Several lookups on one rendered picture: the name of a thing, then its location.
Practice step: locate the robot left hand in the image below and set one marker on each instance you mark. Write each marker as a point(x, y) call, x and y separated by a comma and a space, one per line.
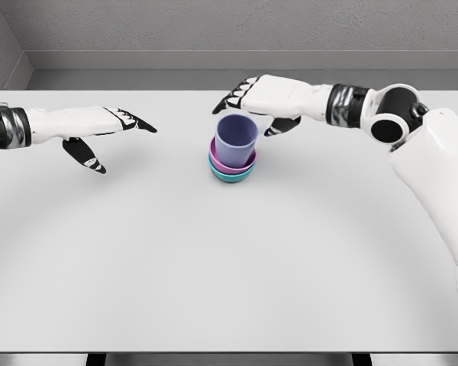
point(88, 120)

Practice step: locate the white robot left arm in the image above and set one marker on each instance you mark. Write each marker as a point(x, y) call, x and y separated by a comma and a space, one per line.
point(11, 126)

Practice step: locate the teal bowl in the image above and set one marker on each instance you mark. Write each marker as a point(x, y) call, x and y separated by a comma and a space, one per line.
point(229, 177)

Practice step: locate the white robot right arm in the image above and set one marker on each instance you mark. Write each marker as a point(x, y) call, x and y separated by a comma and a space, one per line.
point(416, 152)

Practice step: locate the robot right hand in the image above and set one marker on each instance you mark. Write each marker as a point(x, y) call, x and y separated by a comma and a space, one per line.
point(271, 95)

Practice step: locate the pink bowl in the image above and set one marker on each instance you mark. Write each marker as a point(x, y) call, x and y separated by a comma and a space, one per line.
point(213, 154)

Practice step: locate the blue-violet cup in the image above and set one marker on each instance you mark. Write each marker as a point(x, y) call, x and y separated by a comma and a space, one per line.
point(236, 141)

